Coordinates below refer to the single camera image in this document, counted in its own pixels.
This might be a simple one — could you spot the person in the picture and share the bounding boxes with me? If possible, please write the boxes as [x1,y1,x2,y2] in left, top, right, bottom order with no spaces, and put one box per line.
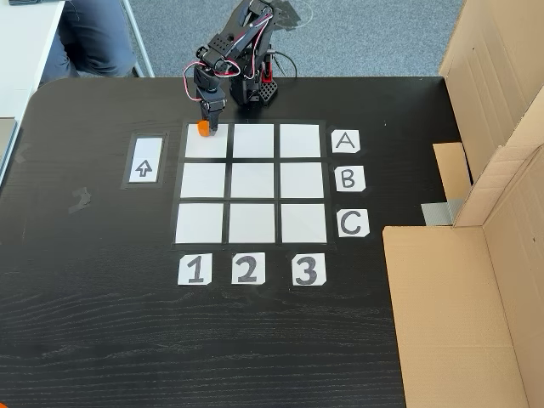
[40,0,137,84]

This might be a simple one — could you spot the paper sheet with letter C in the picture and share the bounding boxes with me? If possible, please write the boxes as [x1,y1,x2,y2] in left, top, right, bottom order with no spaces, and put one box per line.
[337,209,371,239]

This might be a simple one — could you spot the white nine-square grid sheet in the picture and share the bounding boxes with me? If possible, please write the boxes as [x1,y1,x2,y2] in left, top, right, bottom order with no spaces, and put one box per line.
[171,120,337,247]

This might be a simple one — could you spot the paper sheet with letter B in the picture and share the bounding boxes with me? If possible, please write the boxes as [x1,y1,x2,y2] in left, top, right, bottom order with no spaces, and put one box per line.
[335,165,366,193]

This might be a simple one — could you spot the black tape floor mark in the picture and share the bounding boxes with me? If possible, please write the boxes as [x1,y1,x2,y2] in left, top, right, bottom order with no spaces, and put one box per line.
[271,0,303,31]

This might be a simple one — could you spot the paper sheet with number 1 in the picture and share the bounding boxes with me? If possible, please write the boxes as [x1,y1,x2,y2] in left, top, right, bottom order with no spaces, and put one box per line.
[177,253,213,286]

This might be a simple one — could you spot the paper sheet with number 2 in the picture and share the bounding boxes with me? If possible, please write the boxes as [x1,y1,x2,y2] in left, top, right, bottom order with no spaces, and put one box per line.
[230,252,267,286]

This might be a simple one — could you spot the white paper sheet with arrow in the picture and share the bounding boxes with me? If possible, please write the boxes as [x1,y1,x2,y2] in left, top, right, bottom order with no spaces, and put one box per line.
[127,136,165,184]

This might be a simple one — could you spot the red black clamp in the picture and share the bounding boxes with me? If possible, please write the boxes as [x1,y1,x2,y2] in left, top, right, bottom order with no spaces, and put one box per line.
[259,48,276,82]

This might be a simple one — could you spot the white table leg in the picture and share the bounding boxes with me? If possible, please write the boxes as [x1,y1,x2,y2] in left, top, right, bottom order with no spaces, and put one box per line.
[121,0,156,78]

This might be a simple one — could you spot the clear tape scraps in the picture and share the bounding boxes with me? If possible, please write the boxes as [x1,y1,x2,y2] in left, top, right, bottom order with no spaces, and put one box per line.
[67,185,93,215]

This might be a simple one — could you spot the paper sheet with number 3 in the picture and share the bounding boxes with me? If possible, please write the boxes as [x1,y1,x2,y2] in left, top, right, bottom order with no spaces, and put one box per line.
[292,253,327,287]

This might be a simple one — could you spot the red white servo cable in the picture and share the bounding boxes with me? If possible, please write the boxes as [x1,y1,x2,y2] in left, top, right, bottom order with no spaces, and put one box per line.
[183,8,273,104]

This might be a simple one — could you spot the brown cardboard screen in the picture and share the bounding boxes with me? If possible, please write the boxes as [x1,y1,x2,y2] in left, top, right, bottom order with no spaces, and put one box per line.
[382,144,544,408]
[432,0,544,229]

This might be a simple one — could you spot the grey tape strip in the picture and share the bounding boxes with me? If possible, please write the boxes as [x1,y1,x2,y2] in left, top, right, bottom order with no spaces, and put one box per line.
[420,198,464,227]

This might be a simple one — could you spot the white table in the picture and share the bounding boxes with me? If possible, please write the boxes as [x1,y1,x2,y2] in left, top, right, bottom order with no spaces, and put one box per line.
[0,0,65,120]

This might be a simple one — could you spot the paper sheet with letter A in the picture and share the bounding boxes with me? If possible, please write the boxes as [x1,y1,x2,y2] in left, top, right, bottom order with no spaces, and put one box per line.
[331,130,361,155]

